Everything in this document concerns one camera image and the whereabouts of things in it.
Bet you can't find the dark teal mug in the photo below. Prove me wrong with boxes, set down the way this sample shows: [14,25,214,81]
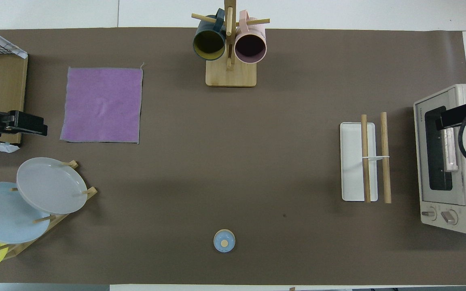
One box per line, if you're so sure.
[193,9,227,61]

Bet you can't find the pink mug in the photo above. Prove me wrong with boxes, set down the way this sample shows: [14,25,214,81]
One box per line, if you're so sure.
[234,10,267,64]

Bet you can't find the wooden two-tier shelf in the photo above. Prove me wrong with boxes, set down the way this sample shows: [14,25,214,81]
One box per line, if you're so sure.
[0,32,28,147]

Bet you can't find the grey plate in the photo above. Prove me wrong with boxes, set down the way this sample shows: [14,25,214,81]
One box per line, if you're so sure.
[16,157,88,215]

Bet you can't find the brown table mat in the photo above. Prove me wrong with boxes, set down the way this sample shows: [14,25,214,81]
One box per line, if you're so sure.
[0,27,466,285]

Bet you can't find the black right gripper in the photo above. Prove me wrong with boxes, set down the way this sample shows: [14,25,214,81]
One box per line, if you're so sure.
[435,103,466,131]

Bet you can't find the beige toaster oven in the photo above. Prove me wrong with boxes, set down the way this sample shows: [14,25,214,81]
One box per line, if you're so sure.
[413,84,466,235]

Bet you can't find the marble pattern paper sheet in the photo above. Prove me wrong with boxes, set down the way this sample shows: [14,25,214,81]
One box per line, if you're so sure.
[0,20,28,59]

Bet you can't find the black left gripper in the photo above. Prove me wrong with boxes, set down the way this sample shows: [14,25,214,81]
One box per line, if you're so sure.
[10,110,48,137]

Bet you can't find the white towel rack wooden bars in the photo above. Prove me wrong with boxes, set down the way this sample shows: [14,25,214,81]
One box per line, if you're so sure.
[340,112,392,204]

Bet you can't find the purple grey towel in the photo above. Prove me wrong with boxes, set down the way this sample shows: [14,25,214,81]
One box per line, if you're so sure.
[60,63,145,144]

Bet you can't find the wooden plate rack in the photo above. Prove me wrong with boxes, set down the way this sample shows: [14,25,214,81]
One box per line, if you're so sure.
[0,160,98,260]

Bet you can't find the blue call bell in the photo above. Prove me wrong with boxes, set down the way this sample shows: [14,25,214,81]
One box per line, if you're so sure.
[213,229,236,253]

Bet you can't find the light blue plate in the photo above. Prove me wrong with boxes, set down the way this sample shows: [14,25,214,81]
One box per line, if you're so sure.
[0,182,51,244]

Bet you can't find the wooden mug tree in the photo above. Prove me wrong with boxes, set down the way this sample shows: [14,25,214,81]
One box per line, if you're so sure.
[191,0,271,88]

